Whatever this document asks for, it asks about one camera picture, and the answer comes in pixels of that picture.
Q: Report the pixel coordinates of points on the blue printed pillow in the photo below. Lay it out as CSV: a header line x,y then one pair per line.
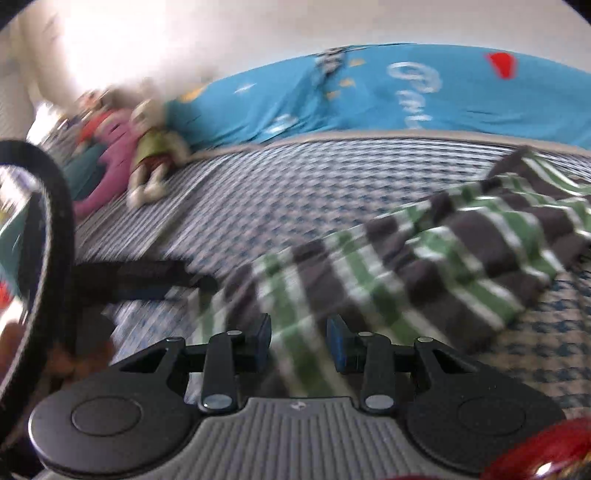
x,y
392,92

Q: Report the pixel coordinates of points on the purple moon plush pillow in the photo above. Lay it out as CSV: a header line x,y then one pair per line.
x,y
115,157

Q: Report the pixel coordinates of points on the white rabbit plush toy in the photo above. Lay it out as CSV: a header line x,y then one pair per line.
x,y
152,143

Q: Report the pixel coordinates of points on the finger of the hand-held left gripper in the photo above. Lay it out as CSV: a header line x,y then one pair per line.
x,y
138,277

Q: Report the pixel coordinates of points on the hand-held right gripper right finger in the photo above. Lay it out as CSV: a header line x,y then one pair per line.
x,y
337,344

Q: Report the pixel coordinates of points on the person's left hand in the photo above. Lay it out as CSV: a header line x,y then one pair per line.
x,y
78,362

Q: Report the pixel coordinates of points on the blue houndstooth mattress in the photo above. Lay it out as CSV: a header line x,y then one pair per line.
x,y
300,184

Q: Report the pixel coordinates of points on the green grey striped T-shirt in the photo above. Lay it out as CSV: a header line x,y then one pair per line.
x,y
415,258

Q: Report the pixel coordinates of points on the red glossy object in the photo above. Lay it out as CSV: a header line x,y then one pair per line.
x,y
545,447

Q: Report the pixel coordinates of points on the teal pillow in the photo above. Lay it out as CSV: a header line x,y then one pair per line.
x,y
83,170

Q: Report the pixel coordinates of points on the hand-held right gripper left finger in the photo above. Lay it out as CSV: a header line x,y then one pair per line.
x,y
263,339

